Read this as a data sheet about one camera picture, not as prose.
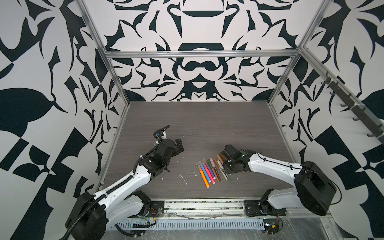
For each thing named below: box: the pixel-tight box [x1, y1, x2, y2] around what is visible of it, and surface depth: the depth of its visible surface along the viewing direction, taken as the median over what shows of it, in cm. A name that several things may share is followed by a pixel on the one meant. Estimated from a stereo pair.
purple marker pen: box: [202, 158, 216, 180], surface depth 88 cm
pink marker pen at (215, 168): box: [209, 157, 221, 181], surface depth 89 cm
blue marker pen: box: [198, 160, 211, 183], surface depth 87 cm
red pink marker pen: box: [202, 161, 215, 184], surface depth 87 cm
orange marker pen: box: [197, 164, 210, 188], surface depth 86 cm
